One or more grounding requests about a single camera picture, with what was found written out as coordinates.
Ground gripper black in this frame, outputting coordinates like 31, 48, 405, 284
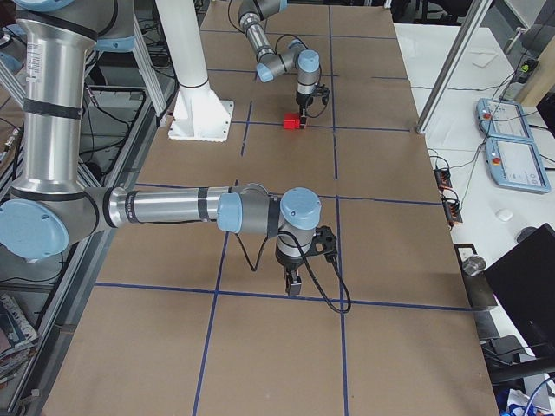
275, 249, 304, 296
296, 92, 314, 128

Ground white stand column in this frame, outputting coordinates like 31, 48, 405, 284
156, 0, 209, 89

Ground left power strip plugs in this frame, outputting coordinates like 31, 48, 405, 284
434, 167, 453, 191

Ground power strip plugs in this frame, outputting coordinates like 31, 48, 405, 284
434, 167, 453, 191
441, 198, 463, 227

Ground right power strip plugs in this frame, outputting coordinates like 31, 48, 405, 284
441, 198, 463, 227

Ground steel cup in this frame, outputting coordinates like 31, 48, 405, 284
461, 254, 486, 276

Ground upper teach pendant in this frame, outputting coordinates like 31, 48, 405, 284
476, 98, 533, 140

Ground teach pendant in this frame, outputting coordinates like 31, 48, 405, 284
486, 136, 552, 194
476, 98, 533, 140

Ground lower teach pendant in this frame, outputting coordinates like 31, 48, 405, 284
486, 136, 552, 194

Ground small white puck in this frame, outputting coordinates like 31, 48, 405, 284
496, 209, 513, 222

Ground black monitor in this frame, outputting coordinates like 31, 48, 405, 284
485, 224, 554, 358

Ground stack of cloth books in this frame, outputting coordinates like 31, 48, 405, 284
1, 293, 38, 387

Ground white camera stand base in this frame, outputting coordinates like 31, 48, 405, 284
168, 85, 234, 142

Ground aluminium profile post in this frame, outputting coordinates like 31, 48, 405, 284
416, 0, 493, 134

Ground aluminium table frame rail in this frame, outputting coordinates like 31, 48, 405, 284
1, 86, 159, 415

